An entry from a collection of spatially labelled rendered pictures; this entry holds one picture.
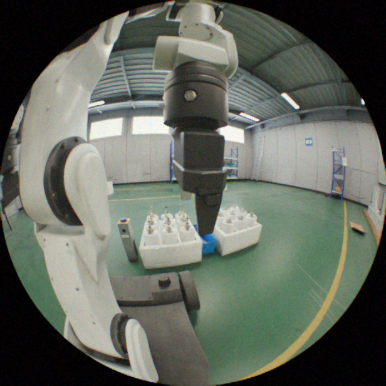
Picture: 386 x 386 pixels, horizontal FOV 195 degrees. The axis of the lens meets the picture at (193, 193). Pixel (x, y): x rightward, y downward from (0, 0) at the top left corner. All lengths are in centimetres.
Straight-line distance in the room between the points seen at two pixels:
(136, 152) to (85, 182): 576
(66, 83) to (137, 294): 58
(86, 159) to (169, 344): 48
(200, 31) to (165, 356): 72
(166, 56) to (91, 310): 38
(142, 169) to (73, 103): 563
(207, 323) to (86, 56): 84
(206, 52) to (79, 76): 19
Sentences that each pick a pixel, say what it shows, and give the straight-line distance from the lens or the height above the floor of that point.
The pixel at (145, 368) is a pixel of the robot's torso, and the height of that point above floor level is 32.
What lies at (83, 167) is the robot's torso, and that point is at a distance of 17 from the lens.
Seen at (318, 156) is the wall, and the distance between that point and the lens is 644.
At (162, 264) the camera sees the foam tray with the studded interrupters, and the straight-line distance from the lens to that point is 80.
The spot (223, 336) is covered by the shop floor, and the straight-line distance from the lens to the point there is 63.
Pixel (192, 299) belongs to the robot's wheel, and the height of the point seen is 17.
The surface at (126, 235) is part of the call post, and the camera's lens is 79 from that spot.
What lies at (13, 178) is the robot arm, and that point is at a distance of 44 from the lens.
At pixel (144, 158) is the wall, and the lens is 581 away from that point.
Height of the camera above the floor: 62
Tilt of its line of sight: 12 degrees down
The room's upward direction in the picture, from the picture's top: straight up
